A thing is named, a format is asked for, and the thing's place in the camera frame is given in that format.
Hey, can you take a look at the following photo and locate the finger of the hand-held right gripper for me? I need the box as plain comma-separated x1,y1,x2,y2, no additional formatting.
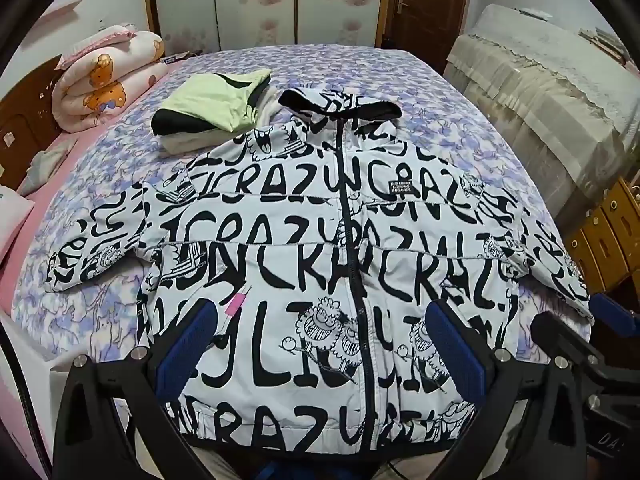
531,311,608,368
587,292,640,336

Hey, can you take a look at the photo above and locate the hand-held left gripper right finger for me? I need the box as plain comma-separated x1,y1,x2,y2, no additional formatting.
424,299,588,480

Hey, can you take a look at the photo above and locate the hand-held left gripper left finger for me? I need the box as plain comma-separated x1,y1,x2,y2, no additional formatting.
52,297,221,480

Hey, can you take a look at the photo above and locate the white black lettered jacket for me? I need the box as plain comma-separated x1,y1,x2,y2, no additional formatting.
42,87,596,463

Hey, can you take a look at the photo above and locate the pink bed sheet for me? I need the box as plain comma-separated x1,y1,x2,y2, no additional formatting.
0,57,191,480

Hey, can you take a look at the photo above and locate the folded black garment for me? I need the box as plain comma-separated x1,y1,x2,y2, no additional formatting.
150,77,273,137

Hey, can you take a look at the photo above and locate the white pillow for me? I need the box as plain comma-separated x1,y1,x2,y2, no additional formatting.
0,182,36,261

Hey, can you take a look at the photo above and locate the lace covered furniture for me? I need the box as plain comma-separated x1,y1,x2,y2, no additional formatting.
442,2,640,221

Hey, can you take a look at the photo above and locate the small grey cloth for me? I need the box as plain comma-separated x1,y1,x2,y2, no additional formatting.
25,137,78,193

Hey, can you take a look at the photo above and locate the purple floral blanket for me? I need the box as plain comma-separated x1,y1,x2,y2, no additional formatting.
12,47,601,361

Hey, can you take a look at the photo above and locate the folded light green garment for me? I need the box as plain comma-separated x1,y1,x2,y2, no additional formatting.
152,67,273,133

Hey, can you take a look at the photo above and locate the wooden headboard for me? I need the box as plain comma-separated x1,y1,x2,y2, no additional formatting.
0,52,63,196

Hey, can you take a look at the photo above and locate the rolled bear print quilt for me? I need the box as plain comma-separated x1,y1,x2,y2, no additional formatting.
50,22,168,133

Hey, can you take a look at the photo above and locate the dark wooden door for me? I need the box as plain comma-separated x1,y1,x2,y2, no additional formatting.
385,0,476,71

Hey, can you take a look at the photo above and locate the wall air conditioner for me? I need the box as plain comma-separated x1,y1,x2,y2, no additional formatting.
47,0,83,21

